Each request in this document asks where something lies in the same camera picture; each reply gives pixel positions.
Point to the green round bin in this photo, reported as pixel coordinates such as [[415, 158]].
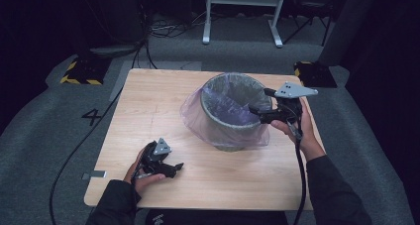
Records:
[[231, 119]]

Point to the person's right hand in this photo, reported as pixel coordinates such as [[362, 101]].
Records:
[[307, 135]]

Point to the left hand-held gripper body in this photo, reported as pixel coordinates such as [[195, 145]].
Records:
[[158, 155]]

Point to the purple translucent plastic bag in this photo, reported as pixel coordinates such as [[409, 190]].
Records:
[[211, 129]]

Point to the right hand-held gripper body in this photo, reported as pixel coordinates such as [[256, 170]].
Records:
[[290, 102]]

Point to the person's left hand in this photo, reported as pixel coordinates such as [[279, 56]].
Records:
[[145, 182]]

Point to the grey tape strip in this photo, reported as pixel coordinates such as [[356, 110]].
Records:
[[95, 174]]

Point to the grey slanted pillar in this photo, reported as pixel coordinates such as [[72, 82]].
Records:
[[346, 23]]

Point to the dark folding stand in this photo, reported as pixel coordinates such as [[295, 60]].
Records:
[[310, 17]]

